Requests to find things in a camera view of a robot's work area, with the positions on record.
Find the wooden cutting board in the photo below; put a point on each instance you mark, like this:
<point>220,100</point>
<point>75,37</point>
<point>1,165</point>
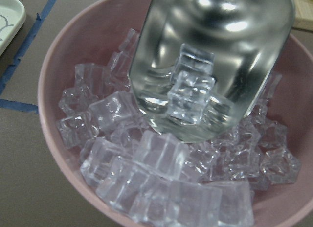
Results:
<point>303,14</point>

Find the stainless steel ice scoop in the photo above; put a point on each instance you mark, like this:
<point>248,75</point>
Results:
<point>201,65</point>

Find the pink bowl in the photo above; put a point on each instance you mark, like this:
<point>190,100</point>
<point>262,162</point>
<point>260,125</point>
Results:
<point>96,32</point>

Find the pile of ice cubes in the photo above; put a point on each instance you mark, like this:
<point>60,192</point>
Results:
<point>156,179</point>

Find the cream serving tray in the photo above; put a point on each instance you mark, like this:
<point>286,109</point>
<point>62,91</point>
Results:
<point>12,17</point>

